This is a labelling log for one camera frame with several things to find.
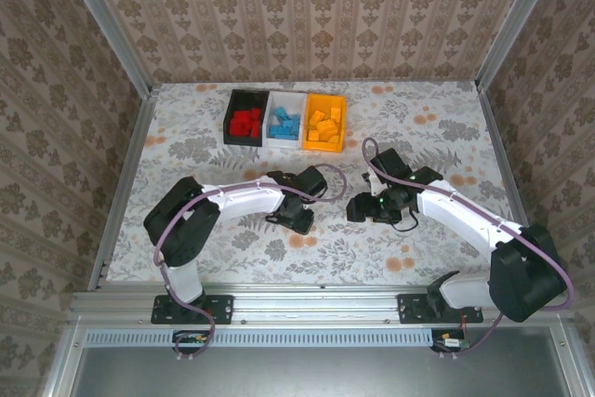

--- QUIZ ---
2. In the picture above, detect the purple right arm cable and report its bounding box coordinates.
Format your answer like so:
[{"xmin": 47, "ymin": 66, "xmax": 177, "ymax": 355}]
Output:
[{"xmin": 361, "ymin": 137, "xmax": 575, "ymax": 361}]

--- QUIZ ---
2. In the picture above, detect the aluminium mounting rail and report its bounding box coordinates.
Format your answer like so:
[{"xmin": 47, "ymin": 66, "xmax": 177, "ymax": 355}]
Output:
[{"xmin": 69, "ymin": 283, "xmax": 571, "ymax": 326}]

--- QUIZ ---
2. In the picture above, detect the orange plastic bin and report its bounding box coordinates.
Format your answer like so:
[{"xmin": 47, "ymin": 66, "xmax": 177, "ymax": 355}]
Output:
[{"xmin": 301, "ymin": 93, "xmax": 348, "ymax": 153}]

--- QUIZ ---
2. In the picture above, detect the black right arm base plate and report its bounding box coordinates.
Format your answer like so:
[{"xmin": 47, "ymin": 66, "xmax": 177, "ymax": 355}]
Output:
[{"xmin": 397, "ymin": 293, "xmax": 483, "ymax": 325}]

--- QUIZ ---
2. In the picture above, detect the black plastic bin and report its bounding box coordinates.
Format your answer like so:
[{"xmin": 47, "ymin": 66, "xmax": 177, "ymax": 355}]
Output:
[{"xmin": 222, "ymin": 89, "xmax": 271, "ymax": 149}]

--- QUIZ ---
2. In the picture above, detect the aluminium table side rail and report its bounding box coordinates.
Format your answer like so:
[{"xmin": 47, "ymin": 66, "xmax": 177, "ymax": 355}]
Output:
[
  {"xmin": 476, "ymin": 83, "xmax": 549, "ymax": 289},
  {"xmin": 86, "ymin": 87, "xmax": 162, "ymax": 291}
]

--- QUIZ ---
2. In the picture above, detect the grey metal panel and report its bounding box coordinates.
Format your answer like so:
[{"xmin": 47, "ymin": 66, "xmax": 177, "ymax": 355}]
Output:
[{"xmin": 69, "ymin": 327, "xmax": 573, "ymax": 397}]

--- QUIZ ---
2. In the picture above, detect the aluminium frame post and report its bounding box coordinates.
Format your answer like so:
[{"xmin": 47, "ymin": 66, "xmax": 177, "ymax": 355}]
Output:
[
  {"xmin": 474, "ymin": 0, "xmax": 566, "ymax": 91},
  {"xmin": 54, "ymin": 0, "xmax": 154, "ymax": 97}
]

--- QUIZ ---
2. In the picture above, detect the small electronics board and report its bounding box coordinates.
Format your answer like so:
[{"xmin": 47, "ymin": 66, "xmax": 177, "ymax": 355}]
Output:
[
  {"xmin": 172, "ymin": 329, "xmax": 210, "ymax": 355},
  {"xmin": 431, "ymin": 329, "xmax": 470, "ymax": 354}
]

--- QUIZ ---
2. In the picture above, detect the grey slotted cable duct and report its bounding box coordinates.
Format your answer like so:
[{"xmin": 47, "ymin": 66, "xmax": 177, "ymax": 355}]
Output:
[{"xmin": 86, "ymin": 327, "xmax": 436, "ymax": 348}]

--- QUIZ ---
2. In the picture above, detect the white plastic bin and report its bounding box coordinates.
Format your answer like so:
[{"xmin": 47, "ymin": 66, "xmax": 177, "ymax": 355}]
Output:
[{"xmin": 266, "ymin": 92, "xmax": 309, "ymax": 151}]

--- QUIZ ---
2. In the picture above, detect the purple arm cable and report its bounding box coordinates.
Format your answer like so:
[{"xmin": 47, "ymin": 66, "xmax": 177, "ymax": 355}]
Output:
[
  {"xmin": 361, "ymin": 137, "xmax": 575, "ymax": 361},
  {"xmin": 152, "ymin": 163, "xmax": 348, "ymax": 364}
]

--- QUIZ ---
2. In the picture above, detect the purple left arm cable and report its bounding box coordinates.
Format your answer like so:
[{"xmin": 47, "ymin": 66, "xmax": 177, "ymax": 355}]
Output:
[{"xmin": 152, "ymin": 163, "xmax": 348, "ymax": 364}]

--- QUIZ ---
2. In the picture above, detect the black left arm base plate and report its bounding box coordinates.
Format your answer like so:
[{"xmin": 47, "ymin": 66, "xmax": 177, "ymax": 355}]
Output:
[{"xmin": 152, "ymin": 294, "xmax": 233, "ymax": 325}]

